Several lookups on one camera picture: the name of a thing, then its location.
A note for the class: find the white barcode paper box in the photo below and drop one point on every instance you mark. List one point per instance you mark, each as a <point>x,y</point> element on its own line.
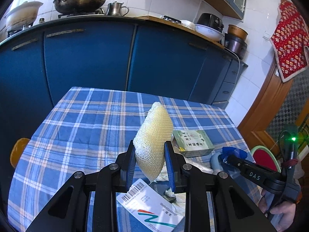
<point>149,207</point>

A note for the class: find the steel kettle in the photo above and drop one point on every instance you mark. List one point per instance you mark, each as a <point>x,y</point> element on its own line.
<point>117,9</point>

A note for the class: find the green tea box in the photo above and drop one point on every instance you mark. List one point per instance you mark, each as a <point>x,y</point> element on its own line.
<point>192,143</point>

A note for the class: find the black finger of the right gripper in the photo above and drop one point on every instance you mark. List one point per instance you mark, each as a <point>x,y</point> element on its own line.
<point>233,160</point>

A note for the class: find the white foam net sleeve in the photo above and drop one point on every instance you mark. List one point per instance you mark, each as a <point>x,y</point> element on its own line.
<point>150,139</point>

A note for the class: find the white ceramic bowl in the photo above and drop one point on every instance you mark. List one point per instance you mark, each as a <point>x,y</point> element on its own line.
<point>209,32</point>

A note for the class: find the orange stool seat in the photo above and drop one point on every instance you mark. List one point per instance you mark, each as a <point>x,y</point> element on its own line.
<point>17,151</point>

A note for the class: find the person's hand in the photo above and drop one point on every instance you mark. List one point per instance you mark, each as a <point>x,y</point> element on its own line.
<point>287,209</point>

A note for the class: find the black air fryer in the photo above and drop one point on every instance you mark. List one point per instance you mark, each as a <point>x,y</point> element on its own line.
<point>211,21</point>

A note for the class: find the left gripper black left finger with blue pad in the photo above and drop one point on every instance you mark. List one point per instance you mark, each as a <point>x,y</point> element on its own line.
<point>68,208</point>

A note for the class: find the red basin green rim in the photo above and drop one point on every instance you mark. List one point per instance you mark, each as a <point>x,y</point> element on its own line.
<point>265,158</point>

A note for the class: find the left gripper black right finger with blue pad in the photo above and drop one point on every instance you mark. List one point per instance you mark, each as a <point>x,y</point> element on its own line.
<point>212,201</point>

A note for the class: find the blue kitchen cabinet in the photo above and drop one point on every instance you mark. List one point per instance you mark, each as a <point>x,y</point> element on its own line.
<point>41,63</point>

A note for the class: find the wooden door with glass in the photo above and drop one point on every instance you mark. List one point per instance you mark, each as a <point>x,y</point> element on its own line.
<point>276,104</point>

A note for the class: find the blue plaid tablecloth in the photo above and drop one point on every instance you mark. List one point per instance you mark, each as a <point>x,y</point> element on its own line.
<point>86,131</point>

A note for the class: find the red patterned quilted cloth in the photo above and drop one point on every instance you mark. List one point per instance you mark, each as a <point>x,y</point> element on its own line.
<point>290,41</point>

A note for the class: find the clear plastic wrapper pack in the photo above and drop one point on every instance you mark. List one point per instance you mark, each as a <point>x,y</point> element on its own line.
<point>209,163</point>

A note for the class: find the brown pot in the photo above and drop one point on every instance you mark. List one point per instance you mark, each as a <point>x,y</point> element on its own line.
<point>237,32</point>

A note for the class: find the white casserole pot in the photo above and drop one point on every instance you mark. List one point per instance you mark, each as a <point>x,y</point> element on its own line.
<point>24,14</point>

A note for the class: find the blue glove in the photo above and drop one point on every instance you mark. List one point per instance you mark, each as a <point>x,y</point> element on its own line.
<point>228,151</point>

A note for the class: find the dark metal wok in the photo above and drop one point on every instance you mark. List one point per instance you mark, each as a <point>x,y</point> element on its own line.
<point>67,7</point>

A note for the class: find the black rice cooker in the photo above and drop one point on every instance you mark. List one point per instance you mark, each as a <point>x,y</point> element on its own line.
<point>235,44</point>

